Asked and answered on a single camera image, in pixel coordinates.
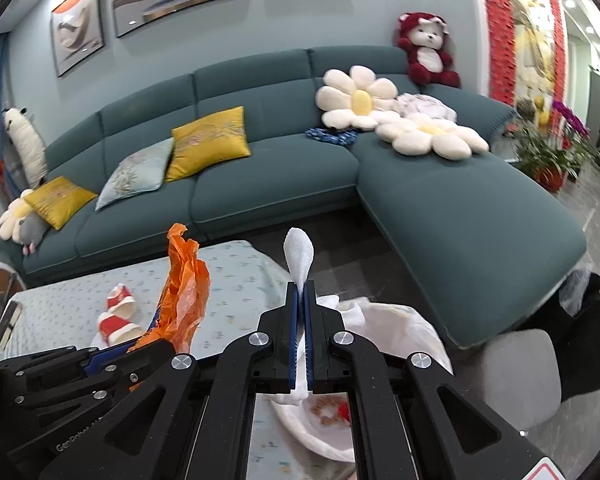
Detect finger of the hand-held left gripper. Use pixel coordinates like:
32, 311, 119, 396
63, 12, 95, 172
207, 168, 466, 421
0, 342, 156, 378
15, 341, 176, 411

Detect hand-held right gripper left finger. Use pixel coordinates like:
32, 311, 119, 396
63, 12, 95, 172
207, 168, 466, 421
40, 282, 302, 480

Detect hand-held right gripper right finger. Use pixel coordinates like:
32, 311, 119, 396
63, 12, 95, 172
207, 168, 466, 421
304, 282, 556, 480

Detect red white paper cup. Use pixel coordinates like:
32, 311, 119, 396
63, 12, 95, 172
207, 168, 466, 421
96, 284, 146, 347

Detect orange plastic bag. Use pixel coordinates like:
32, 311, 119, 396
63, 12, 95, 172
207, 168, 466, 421
127, 223, 212, 357

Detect white tissue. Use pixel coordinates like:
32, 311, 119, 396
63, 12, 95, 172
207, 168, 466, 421
282, 227, 315, 408

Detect pale printed tablecloth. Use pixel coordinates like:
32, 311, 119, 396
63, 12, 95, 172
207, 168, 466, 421
0, 240, 353, 480

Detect wooden chair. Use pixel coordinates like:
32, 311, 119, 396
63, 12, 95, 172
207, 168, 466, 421
0, 261, 27, 347

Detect grey plush toy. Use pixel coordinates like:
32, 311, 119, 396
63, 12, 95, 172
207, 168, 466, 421
17, 212, 51, 257

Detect teal sectional sofa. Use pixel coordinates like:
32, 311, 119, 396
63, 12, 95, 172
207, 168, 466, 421
0, 45, 588, 351

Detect small yellow embroidered cushion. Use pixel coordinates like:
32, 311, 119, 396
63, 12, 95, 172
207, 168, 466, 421
22, 176, 98, 231

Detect small cream flower cushion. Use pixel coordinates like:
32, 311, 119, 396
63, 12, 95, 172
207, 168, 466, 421
0, 189, 36, 244

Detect light blue embroidered cushion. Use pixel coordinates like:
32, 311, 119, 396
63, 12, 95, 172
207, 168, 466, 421
95, 137, 176, 212

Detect blue patterned cloth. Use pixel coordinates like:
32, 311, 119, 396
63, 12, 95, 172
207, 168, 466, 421
305, 126, 359, 149

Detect grey upholstered stool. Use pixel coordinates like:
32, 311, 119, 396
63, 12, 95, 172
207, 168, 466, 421
472, 329, 564, 434

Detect large yellow embroidered cushion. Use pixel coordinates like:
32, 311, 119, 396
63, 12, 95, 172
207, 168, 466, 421
165, 106, 252, 182

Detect white long plush toy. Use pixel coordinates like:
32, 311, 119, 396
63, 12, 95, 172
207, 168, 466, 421
2, 106, 49, 189

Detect flat cream flower cushion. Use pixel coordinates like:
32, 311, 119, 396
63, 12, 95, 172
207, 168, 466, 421
375, 112, 490, 161

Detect round cream flower cushion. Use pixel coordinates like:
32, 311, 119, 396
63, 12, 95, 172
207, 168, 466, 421
315, 65, 399, 129

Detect pale pink cloth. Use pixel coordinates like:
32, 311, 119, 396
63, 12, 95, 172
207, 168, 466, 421
396, 93, 457, 122

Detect black plastic bag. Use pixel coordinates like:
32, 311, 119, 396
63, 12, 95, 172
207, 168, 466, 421
517, 269, 600, 402

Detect green potted plant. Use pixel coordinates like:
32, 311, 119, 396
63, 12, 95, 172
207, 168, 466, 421
515, 120, 588, 193

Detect red white teddy bear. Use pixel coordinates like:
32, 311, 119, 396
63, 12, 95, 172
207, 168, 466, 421
392, 11, 462, 88

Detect orange grey framed picture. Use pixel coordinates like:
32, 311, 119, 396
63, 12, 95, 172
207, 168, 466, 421
50, 0, 106, 78

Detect purple orchid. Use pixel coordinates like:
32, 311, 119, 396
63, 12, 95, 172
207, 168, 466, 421
552, 100, 592, 141

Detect red bordered wall decoration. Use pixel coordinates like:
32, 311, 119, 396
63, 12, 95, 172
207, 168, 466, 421
475, 0, 569, 111

